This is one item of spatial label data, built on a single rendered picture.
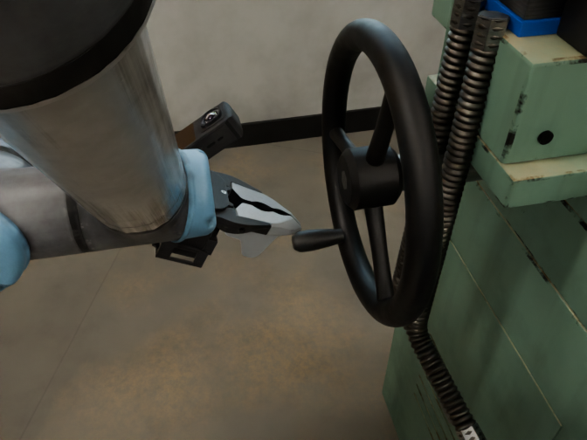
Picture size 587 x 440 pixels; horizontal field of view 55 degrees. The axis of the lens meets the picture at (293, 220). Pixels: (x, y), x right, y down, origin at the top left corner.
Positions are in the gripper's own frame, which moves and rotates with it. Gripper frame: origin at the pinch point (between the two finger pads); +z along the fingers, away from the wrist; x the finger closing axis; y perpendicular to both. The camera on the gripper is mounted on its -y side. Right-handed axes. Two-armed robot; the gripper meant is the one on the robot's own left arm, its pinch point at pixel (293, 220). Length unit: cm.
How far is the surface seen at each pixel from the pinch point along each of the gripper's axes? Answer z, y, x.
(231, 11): 12, 11, -121
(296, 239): 0.0, 0.5, 2.9
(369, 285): 6.2, -1.3, 10.1
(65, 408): -8, 83, -30
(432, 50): 80, -4, -124
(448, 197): 6.7, -14.0, 11.0
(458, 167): 5.4, -17.1, 11.0
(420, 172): -3.3, -18.3, 18.3
